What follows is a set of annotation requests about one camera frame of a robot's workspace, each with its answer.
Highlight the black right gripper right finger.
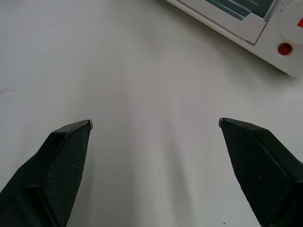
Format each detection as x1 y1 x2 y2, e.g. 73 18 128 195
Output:
218 117 303 227

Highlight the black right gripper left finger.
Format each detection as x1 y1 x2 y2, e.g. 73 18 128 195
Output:
0 120 93 227

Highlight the red round button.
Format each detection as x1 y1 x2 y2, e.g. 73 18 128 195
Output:
277 42 293 56

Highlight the white toaster oven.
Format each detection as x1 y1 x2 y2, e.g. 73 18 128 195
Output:
155 0 303 78

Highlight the white round dial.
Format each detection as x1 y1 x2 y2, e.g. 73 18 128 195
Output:
278 0 303 44

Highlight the white machine panel window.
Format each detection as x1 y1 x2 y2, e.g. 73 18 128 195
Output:
165 0 277 45

